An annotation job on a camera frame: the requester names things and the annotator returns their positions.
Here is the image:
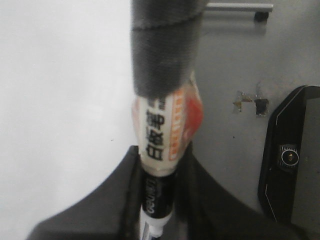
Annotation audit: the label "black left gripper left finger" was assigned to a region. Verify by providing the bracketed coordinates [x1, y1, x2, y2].
[27, 145, 142, 240]

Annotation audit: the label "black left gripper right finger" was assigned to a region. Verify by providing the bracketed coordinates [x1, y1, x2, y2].
[162, 144, 307, 240]

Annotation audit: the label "whiteboard marker with grey wrap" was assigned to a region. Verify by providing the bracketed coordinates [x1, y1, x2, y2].
[130, 0, 207, 240]

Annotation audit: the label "white whiteboard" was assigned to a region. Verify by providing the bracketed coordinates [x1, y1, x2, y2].
[0, 0, 136, 240]

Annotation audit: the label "black device with round connector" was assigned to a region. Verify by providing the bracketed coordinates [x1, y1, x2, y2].
[257, 85, 320, 240]

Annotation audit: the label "torn tape remnants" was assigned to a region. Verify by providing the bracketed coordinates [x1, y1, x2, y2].
[232, 81, 270, 118]

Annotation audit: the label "grey metal bar with foot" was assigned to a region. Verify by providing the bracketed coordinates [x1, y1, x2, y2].
[205, 2, 274, 22]

